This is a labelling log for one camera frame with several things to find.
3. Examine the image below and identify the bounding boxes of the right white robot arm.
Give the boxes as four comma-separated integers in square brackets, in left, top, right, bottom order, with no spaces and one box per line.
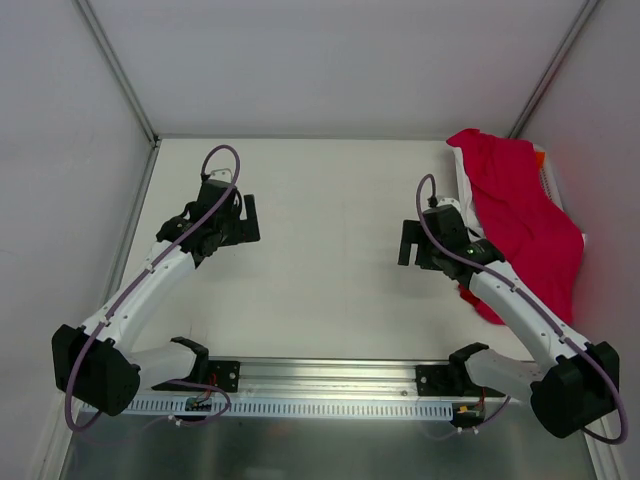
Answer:
[398,205,629,444]

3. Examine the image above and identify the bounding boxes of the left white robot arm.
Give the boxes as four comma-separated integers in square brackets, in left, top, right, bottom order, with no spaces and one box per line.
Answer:
[52,179,260,416]

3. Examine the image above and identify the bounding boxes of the orange t shirt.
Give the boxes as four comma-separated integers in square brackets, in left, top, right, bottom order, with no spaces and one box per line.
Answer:
[535,151,546,169]

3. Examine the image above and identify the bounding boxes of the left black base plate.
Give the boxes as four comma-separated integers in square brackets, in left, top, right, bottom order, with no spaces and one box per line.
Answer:
[152,359,241,393]

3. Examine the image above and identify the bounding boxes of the white t shirt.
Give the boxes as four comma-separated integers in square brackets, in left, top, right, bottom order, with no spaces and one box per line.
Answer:
[452,147,485,238]

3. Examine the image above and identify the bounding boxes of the white laundry basket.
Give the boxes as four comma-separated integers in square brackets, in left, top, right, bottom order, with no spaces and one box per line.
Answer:
[534,145,564,210]

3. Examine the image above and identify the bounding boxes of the white slotted cable duct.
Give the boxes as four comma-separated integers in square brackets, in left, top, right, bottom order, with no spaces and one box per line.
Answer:
[79,395,454,419]

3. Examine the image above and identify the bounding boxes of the magenta t shirt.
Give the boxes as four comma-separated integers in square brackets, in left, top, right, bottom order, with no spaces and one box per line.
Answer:
[447,129,584,324]

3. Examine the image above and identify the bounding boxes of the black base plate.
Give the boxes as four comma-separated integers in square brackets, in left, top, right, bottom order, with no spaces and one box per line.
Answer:
[415,363,503,398]
[152,359,241,393]

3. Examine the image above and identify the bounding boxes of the right aluminium frame post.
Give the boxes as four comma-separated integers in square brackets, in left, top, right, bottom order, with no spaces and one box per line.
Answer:
[507,0,602,138]

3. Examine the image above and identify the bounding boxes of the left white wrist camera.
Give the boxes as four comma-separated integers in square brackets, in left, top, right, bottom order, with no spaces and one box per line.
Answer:
[209,168,234,182]

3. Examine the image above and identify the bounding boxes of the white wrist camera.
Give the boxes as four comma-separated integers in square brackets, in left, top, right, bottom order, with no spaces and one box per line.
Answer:
[209,168,234,182]
[437,197,462,213]

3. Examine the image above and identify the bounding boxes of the aluminium mounting rail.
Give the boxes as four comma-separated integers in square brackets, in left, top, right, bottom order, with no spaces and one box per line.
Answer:
[210,356,493,401]

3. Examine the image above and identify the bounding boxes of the left aluminium frame post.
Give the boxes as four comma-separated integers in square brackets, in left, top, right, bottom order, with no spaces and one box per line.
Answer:
[71,0,159,147]

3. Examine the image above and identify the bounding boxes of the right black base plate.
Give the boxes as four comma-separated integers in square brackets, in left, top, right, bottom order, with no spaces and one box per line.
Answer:
[415,363,503,398]

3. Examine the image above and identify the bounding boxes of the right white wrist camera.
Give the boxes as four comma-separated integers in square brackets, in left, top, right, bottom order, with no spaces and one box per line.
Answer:
[437,197,462,213]

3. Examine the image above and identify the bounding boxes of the aluminium frame post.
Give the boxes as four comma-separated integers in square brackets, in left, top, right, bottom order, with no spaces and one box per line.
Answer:
[507,0,602,138]
[71,0,159,147]

